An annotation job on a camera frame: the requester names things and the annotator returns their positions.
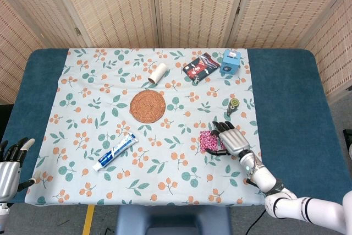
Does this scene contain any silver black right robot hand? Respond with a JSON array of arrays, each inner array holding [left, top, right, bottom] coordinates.
[[205, 121, 251, 161]]

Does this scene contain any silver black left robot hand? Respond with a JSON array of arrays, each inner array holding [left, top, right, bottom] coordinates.
[[0, 137, 42, 201]]

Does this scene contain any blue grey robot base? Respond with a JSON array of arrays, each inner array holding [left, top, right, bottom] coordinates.
[[117, 205, 232, 235]]

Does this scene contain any woven folding screen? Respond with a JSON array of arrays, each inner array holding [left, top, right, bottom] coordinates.
[[0, 0, 352, 106]]

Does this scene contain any green correction tape dispenser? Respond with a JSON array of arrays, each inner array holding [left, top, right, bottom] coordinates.
[[226, 97, 240, 116]]

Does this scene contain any dark equipment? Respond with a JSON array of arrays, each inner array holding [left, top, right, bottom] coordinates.
[[0, 104, 12, 142]]

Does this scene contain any light blue carton box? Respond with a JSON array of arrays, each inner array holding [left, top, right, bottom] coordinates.
[[219, 49, 242, 75]]

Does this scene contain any floral print tablecloth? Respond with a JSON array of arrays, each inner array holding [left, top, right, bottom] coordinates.
[[24, 47, 265, 207]]

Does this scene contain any black red patterned flat box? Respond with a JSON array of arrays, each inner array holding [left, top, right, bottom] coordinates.
[[182, 52, 221, 85]]

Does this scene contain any yellow floor tape strip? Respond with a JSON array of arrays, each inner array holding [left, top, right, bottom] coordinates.
[[82, 205, 95, 235]]

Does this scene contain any round woven rattan coaster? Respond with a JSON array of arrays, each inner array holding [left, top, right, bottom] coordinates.
[[129, 89, 167, 124]]

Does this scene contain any white roll with cardboard core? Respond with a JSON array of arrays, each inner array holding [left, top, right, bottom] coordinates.
[[147, 63, 169, 85]]

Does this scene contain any blue white toothpaste tube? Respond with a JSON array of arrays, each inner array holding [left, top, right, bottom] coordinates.
[[92, 132, 139, 172]]

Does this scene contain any black equipment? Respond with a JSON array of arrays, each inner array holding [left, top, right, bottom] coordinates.
[[343, 129, 352, 161]]

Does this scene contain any black floor cable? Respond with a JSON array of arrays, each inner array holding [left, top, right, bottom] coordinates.
[[244, 209, 266, 235]]

